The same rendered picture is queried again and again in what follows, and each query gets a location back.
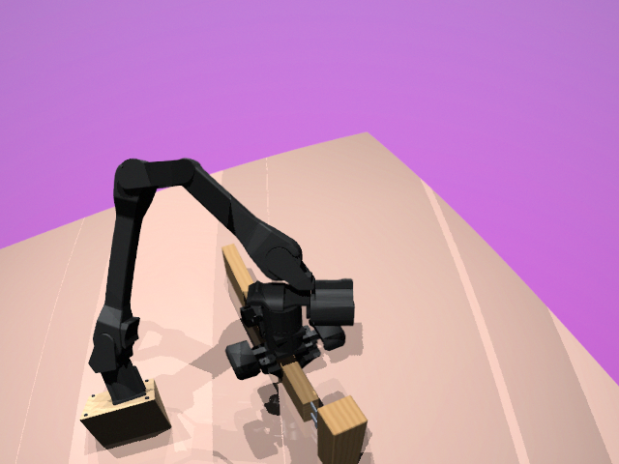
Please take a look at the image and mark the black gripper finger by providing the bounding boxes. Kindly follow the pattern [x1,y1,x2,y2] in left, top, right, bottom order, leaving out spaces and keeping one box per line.
[294,347,320,369]
[251,346,282,378]

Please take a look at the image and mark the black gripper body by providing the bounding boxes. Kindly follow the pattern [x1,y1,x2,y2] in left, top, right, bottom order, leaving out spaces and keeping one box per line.
[224,320,345,380]

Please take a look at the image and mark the brown wooden post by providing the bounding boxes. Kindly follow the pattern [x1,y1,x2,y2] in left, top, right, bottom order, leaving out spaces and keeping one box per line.
[317,395,368,464]

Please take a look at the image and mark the brown wooden rail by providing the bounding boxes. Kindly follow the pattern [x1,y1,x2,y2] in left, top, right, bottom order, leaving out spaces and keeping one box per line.
[221,244,319,428]

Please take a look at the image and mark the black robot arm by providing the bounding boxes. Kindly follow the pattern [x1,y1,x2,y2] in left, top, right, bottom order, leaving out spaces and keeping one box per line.
[88,158,355,406]

